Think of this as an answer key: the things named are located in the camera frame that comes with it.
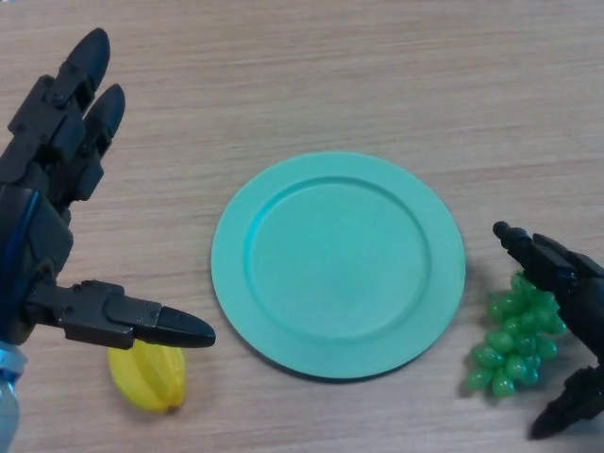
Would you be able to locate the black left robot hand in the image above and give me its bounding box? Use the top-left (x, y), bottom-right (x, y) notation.
top-left (0, 26), bottom-right (217, 351)

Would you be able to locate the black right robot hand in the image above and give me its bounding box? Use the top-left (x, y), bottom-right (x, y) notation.
top-left (492, 220), bottom-right (604, 441)

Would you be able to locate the green plastic grape bunch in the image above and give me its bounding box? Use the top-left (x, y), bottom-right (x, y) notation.
top-left (464, 271), bottom-right (568, 400)

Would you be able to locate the round teal plate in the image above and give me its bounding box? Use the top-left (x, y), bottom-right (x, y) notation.
top-left (210, 150), bottom-right (467, 382)

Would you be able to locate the yellow starfruit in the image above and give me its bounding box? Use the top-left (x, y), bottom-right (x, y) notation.
top-left (107, 342), bottom-right (187, 415)

